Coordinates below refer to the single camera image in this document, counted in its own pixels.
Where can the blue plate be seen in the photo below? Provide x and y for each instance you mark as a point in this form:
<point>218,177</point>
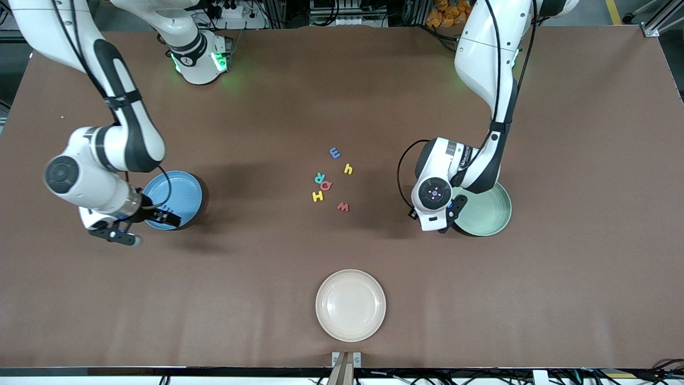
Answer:
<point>184,187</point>

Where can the beige plate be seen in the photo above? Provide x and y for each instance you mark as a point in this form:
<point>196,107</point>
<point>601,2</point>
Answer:
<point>350,305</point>

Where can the aluminium frame profile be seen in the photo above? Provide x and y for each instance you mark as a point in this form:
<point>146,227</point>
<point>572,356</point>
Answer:
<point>651,31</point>

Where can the teal uppercase letter R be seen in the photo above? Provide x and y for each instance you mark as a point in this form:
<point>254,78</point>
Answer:
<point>318,176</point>

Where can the blue lowercase letter e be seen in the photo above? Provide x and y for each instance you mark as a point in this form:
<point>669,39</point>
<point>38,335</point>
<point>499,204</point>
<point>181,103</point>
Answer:
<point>335,153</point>

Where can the red lowercase letter m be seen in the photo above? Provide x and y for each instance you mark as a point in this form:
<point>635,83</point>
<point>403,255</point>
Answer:
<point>343,207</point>

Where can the pinkish red letter Q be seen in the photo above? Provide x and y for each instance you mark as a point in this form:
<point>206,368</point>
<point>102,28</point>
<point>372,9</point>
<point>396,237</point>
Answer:
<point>329,188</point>

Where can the yellow uppercase letter H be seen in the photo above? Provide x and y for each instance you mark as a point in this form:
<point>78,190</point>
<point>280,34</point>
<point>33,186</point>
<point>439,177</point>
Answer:
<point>318,196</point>

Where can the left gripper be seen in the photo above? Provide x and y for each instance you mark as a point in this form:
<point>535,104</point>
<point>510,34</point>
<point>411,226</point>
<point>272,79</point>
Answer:
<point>411,215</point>

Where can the white power strip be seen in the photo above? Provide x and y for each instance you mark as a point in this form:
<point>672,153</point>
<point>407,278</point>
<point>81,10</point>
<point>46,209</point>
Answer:
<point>235,12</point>

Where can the metal bracket at table edge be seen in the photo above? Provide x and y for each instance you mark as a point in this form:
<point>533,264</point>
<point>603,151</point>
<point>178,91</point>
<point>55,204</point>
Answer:
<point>346,369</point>

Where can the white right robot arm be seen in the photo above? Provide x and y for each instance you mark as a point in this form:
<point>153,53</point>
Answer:
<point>96,187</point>

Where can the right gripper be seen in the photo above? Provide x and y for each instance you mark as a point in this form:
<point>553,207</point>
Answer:
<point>149,212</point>

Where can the green plate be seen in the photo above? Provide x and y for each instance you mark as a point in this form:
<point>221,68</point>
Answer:
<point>489,211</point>

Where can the pile of orange objects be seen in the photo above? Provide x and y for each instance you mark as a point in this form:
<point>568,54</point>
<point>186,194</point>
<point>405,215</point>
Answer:
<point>446,13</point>

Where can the background electronics rack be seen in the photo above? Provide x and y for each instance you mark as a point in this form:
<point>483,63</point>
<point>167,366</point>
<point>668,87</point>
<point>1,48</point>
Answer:
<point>336,10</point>

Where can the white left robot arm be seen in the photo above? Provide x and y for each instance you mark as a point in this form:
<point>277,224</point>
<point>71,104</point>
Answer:
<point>481,59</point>

